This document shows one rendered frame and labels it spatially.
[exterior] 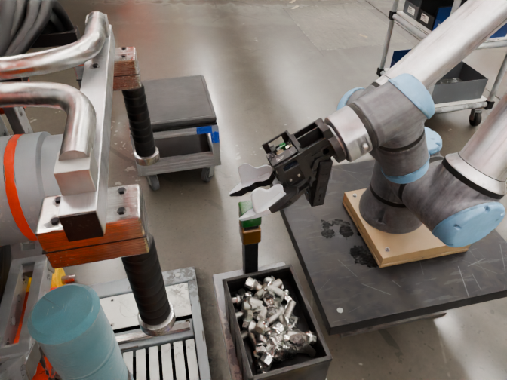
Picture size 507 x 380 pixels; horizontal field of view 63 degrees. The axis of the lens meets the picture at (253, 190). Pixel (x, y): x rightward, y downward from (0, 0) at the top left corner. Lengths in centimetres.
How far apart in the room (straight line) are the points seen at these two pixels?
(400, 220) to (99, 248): 94
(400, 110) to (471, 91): 170
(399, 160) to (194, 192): 119
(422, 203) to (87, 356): 77
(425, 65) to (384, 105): 23
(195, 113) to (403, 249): 96
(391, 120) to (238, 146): 144
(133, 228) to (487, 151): 79
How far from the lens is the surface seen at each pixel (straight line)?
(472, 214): 100
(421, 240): 124
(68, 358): 62
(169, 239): 165
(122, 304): 141
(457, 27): 96
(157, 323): 52
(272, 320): 75
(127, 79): 68
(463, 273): 128
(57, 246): 40
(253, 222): 80
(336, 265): 118
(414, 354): 144
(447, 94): 234
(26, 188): 55
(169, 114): 172
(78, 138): 38
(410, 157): 80
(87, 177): 36
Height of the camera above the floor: 121
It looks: 41 degrees down
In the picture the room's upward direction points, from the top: straight up
